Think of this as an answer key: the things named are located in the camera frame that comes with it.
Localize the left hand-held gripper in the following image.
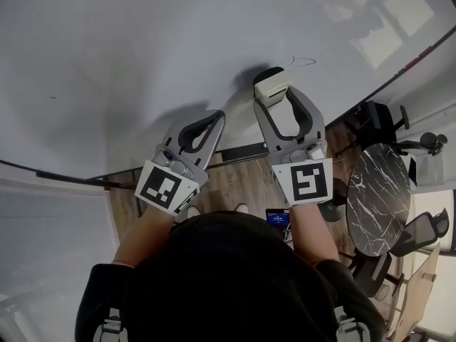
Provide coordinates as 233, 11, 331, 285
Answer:
134, 109, 227, 217

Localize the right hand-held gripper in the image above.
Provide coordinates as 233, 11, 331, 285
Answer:
252, 85, 335, 208

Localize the beige whiteboard eraser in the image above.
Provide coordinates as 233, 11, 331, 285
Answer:
252, 67, 294, 108

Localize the large white whiteboard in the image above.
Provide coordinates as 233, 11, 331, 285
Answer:
0, 0, 456, 183

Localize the person's left forearm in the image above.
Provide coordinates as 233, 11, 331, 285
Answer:
111, 204, 176, 269

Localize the person's right forearm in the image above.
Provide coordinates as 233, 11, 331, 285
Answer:
287, 200, 342, 267

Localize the black device with lit screen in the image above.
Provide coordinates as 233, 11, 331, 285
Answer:
264, 208, 291, 232

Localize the round black marble table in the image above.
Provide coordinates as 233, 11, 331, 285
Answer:
346, 142, 413, 257

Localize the person's black top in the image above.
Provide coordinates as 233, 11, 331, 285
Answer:
73, 210, 388, 342

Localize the black mesh office chair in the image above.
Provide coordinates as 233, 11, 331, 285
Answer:
390, 207, 451, 258

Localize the light wooden desk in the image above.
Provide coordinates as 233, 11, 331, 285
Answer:
385, 242, 443, 342

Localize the thin white cable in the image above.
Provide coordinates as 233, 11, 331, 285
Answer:
256, 157, 283, 208

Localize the grey harness strap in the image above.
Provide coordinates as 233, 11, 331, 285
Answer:
92, 306, 125, 342
332, 305, 372, 342

